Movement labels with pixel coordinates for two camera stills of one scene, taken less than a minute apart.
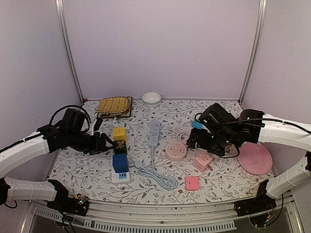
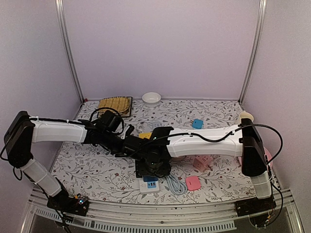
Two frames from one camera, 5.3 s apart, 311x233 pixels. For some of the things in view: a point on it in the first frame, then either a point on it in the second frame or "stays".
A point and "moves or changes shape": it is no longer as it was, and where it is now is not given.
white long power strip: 114,176 → 148,187
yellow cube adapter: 119,133 moves or changes shape
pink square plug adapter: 192,183 stays
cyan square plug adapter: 196,124 stays
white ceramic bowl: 151,98 stays
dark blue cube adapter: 120,162 → 150,178
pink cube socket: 199,162 stays
